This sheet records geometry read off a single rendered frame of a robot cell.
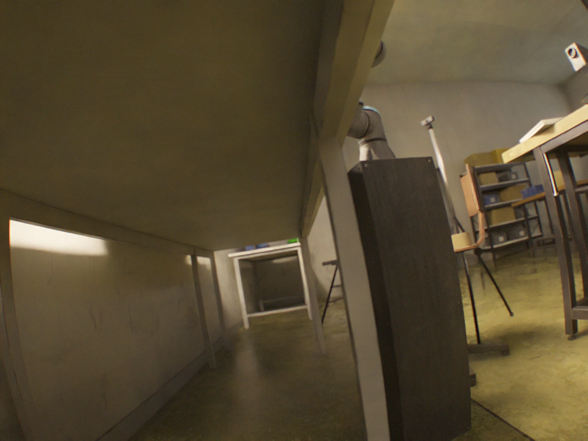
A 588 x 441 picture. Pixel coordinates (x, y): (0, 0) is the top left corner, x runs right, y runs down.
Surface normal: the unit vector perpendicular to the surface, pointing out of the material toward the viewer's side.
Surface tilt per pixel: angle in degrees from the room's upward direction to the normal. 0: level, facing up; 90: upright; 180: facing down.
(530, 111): 90
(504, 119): 90
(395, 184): 90
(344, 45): 180
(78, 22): 180
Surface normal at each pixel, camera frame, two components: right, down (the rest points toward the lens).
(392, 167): 0.19, -0.19
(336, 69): 0.17, 0.97
